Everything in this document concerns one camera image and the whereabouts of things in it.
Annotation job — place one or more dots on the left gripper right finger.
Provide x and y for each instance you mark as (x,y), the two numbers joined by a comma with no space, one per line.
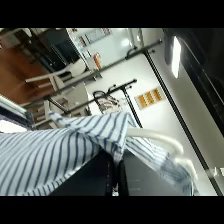
(140,178)

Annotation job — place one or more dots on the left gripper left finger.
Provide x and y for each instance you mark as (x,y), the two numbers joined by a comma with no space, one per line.
(91,178)

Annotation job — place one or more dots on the white clothes hanger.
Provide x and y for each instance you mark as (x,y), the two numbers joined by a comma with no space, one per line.
(156,136)

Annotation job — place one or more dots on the blue white striped shirt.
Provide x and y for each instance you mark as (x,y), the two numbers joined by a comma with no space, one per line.
(50,156)

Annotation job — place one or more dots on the black clothes rack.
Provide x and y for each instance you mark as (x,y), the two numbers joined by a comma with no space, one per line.
(128,84)

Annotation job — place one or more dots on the white chair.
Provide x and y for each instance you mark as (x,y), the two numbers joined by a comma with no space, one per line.
(71,70)

